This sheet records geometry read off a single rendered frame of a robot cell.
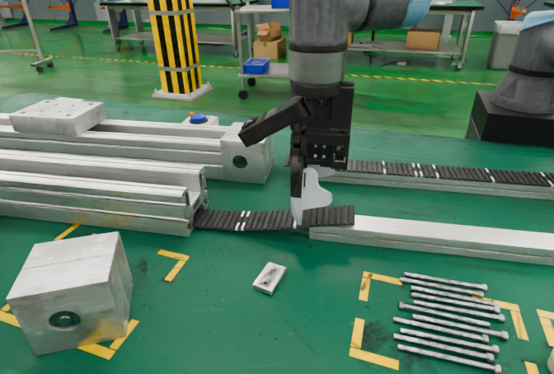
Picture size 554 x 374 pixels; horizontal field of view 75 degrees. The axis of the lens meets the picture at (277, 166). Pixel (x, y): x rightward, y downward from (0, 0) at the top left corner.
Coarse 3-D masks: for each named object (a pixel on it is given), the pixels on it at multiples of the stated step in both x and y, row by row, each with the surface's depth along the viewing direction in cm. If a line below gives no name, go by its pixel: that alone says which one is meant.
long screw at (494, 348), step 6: (402, 330) 43; (408, 330) 43; (414, 330) 43; (420, 336) 43; (426, 336) 43; (432, 336) 42; (438, 336) 42; (450, 342) 42; (456, 342) 42; (462, 342) 42; (468, 342) 42; (480, 348) 41; (486, 348) 41; (492, 348) 41; (498, 348) 41
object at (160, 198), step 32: (0, 160) 70; (32, 160) 68; (64, 160) 67; (96, 160) 67; (0, 192) 63; (32, 192) 62; (64, 192) 62; (96, 192) 59; (128, 192) 58; (160, 192) 57; (192, 192) 64; (96, 224) 63; (128, 224) 61; (160, 224) 60
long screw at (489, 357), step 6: (396, 336) 43; (402, 336) 43; (414, 342) 42; (420, 342) 42; (426, 342) 42; (432, 342) 42; (444, 348) 41; (450, 348) 41; (456, 348) 41; (462, 348) 41; (468, 354) 41; (474, 354) 40; (480, 354) 40; (486, 354) 40; (492, 354) 40; (486, 360) 40; (492, 360) 40
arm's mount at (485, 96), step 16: (480, 96) 100; (480, 112) 97; (496, 112) 89; (512, 112) 89; (480, 128) 95; (496, 128) 90; (512, 128) 89; (528, 128) 87; (544, 128) 86; (528, 144) 89; (544, 144) 88
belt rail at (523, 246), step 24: (360, 216) 60; (336, 240) 58; (360, 240) 57; (384, 240) 57; (408, 240) 56; (432, 240) 55; (456, 240) 54; (480, 240) 54; (504, 240) 54; (528, 240) 54; (552, 240) 54; (552, 264) 53
